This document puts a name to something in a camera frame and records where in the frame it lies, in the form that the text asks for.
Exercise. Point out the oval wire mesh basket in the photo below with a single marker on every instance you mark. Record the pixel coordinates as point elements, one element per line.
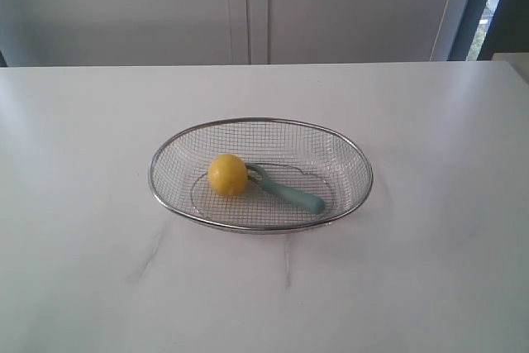
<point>301,155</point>

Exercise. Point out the light blue vegetable peeler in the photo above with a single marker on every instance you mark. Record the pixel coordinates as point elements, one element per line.
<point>306,201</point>

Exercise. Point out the white cabinet doors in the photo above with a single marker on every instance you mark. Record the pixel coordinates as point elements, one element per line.
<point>183,32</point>

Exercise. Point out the yellow lemon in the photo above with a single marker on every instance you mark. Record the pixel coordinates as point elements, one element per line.
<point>227,175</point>

